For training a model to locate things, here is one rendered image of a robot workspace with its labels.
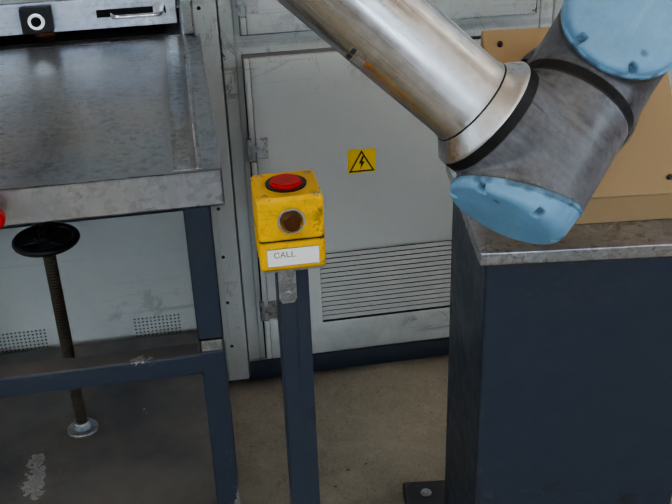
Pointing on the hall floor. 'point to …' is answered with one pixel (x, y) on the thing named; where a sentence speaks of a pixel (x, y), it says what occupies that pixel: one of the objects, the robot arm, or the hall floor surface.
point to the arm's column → (558, 380)
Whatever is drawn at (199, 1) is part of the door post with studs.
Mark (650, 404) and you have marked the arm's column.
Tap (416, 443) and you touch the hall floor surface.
